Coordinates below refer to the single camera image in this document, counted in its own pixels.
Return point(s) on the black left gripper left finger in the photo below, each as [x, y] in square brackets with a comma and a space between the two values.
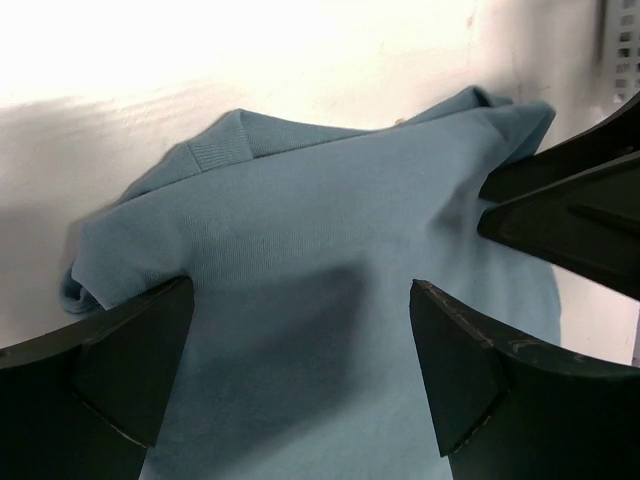
[87, 401]

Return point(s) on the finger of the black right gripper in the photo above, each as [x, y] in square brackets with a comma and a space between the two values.
[587, 223]
[614, 137]

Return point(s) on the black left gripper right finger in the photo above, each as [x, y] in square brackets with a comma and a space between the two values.
[506, 405]

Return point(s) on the grey-blue t shirt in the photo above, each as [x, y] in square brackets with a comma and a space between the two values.
[302, 242]

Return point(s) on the white plastic basket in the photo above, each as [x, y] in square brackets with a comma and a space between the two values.
[619, 71]

